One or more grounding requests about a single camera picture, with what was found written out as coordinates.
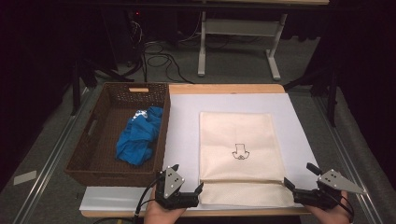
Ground blue and white garment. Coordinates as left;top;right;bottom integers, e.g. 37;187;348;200
115;105;164;167

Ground white metal desk frame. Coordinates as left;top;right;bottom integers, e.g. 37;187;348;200
192;0;331;82

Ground person's left hand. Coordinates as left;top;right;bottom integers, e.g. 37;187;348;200
143;186;188;224

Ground dark computer tower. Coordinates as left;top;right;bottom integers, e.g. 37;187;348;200
102;8;148;71

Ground cream mesh laundry bag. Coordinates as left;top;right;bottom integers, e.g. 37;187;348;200
198;111;296;209

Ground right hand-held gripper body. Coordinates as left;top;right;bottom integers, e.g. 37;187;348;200
292;168;368;210

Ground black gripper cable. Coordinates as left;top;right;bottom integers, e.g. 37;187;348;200
337;193;357;224
133;174;166;224

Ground person's right hand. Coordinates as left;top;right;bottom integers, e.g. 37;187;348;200
303;189;354;224

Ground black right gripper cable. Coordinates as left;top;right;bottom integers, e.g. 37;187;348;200
337;193;357;224

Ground black metal stand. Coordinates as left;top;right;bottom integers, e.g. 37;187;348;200
70;58;135;117
282;66;341;128

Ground metal floor rail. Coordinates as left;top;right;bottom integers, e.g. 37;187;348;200
312;95;385;224
12;88;96;224

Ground black floor cables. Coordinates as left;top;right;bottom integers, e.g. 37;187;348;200
141;39;195;85

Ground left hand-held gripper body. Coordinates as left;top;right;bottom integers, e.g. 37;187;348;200
154;165;200;210

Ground brown wicker basket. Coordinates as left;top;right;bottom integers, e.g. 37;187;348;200
64;81;172;189

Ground white floor tape strip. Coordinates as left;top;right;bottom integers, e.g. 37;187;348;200
13;170;37;186

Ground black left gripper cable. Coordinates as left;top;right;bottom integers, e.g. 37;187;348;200
133;174;166;224

